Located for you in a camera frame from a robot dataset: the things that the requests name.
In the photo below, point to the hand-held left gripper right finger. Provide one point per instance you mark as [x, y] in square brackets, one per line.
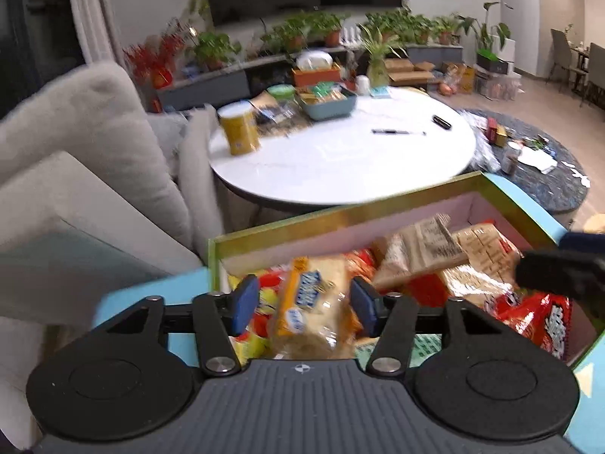
[363, 303]

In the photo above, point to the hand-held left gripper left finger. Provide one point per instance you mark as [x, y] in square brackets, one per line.
[246, 303]

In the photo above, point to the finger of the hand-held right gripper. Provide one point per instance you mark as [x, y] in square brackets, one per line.
[562, 272]

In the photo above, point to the clear packet with blue label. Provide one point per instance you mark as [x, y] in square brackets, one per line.
[312, 302]

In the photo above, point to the red snack bag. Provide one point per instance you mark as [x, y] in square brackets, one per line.
[539, 321]

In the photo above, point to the beige cracker packet red trim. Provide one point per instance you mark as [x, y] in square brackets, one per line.
[482, 260]

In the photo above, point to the green cardboard box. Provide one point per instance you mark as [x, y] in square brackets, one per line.
[331, 227]

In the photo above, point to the small red snack packet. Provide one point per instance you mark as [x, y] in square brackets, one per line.
[361, 262]

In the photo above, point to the yellow red snack packet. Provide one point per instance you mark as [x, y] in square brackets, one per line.
[255, 346]

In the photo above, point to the crumpled translucent plastic bag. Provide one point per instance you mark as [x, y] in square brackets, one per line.
[596, 223]

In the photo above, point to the beige printed cracker packet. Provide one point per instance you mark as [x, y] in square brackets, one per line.
[420, 250]

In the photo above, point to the dark round coffee table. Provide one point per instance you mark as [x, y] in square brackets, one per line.
[553, 189]

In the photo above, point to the white paper sheet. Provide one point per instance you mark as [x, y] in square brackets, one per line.
[536, 161]

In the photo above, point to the white round table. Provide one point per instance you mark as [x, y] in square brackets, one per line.
[354, 161]

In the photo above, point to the clear plastic bag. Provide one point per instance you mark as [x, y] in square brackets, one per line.
[482, 146]

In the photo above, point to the red box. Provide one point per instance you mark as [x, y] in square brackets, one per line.
[496, 132]

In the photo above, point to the yellow can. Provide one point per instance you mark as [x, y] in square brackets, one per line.
[240, 130]

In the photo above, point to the black pen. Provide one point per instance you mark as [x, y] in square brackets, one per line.
[394, 131]

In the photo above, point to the grey sofa cushion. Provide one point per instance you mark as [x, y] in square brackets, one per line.
[85, 227]

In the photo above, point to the black snack bag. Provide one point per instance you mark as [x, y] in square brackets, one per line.
[276, 113]

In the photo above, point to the clear storage container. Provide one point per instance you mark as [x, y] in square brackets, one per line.
[498, 87]

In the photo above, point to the blue plastic basket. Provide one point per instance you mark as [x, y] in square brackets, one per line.
[328, 108]

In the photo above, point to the grey dining chair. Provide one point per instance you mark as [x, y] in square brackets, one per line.
[565, 56]
[595, 75]

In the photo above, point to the teal notepad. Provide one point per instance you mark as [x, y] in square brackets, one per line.
[380, 92]

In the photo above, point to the green lidded container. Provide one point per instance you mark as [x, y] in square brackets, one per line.
[281, 91]

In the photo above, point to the yellow cardboard box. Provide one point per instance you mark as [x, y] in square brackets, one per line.
[465, 79]

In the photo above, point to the white cup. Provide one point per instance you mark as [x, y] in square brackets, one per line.
[363, 85]

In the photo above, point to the grey tv cabinet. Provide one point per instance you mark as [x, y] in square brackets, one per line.
[208, 86]

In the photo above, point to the black green gift box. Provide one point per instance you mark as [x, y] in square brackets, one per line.
[491, 62]

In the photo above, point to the open brown cardboard box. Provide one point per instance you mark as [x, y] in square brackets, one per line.
[409, 75]

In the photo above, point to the orange tissue box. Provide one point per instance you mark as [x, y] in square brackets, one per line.
[315, 75]

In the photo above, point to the spider plant in glass vase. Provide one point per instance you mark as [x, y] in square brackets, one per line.
[378, 68]

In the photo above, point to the beige sofa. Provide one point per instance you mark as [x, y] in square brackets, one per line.
[94, 113]

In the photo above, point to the tall leafy plant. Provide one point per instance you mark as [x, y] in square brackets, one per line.
[489, 33]

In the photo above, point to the red flower arrangement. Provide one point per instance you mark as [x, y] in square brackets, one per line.
[153, 56]

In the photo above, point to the white picket ornament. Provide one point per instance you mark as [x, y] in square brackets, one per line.
[351, 37]

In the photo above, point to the small potted green plant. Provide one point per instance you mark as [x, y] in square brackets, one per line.
[445, 30]

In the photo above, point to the wide potted green plant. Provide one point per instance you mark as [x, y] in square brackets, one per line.
[401, 26]

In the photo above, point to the white curtain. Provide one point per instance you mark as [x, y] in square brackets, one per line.
[92, 9]

